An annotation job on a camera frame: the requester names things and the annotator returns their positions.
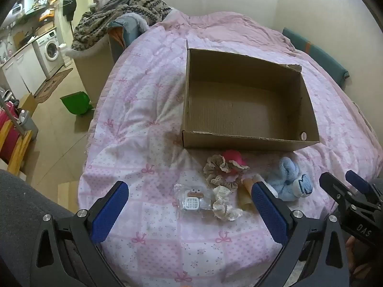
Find pink suitcase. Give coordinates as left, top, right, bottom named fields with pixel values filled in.
left=0, top=100, right=20, bottom=162

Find striped knit blanket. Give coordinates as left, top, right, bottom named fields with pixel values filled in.
left=71, top=0, right=172, bottom=51

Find cream lace scrunchie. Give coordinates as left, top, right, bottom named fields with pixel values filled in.
left=212, top=185, right=243, bottom=222

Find yellow wooden rack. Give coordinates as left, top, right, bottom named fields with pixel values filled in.
left=0, top=120, right=33, bottom=174

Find grey bin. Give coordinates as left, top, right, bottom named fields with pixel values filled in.
left=16, top=110, right=39, bottom=141

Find beige lace-trimmed scrunchie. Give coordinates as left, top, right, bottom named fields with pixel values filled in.
left=203, top=154, right=244, bottom=190

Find beige storage chest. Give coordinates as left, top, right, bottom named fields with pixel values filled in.
left=66, top=34, right=116, bottom=108

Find teal cushion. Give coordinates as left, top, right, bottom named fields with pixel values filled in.
left=282, top=28, right=350, bottom=86

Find pink patchwork quilt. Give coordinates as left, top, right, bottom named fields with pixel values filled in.
left=77, top=10, right=376, bottom=287

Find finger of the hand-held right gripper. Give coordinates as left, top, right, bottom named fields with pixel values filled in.
left=345, top=170, right=379, bottom=204
left=320, top=172, right=357, bottom=213

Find peach soft tube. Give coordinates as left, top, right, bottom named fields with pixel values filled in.
left=238, top=178, right=264, bottom=210

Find white kitchen cabinets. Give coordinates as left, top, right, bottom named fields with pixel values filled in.
left=1, top=46, right=45, bottom=99

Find black hanging garment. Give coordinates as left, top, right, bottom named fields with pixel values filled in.
left=62, top=0, right=77, bottom=21

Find light blue plush socks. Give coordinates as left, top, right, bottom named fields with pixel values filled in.
left=266, top=157, right=315, bottom=201

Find green dustpan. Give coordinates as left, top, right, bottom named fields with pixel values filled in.
left=60, top=91, right=94, bottom=116

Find white washing machine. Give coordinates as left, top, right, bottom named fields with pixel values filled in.
left=32, top=28, right=65, bottom=80

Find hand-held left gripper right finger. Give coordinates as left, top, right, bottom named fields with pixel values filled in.
left=251, top=182, right=349, bottom=287

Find clear plastic packet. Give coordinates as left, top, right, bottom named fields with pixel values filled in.
left=174, top=184, right=214, bottom=219

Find brown door mat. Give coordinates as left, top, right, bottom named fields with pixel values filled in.
left=34, top=68, right=74, bottom=104

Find small cardboard floor box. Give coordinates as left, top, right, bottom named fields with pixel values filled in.
left=18, top=92, right=39, bottom=117

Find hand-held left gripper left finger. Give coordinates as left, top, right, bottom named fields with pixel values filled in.
left=35, top=181, right=130, bottom=287

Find blue-grey cushion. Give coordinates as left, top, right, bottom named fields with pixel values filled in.
left=108, top=13, right=150, bottom=63

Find person's right hand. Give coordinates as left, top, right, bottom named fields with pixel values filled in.
left=345, top=236, right=383, bottom=279

